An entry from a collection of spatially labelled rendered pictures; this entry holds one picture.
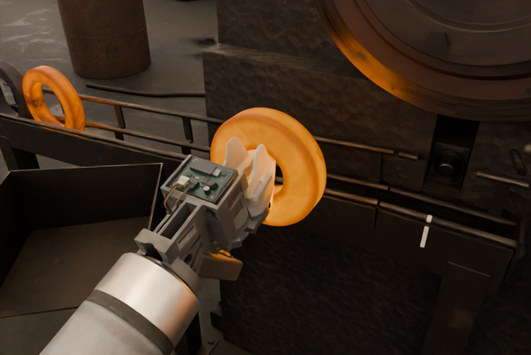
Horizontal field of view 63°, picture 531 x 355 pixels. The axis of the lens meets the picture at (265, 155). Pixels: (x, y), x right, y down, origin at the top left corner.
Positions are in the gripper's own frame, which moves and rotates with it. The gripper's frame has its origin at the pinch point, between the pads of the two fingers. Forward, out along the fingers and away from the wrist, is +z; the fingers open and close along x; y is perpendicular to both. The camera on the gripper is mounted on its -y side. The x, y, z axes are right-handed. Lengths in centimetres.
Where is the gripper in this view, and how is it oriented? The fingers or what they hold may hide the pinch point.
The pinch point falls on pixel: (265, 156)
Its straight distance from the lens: 55.0
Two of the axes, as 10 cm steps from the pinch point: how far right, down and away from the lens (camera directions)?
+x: -8.7, -2.6, 4.2
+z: 4.8, -6.6, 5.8
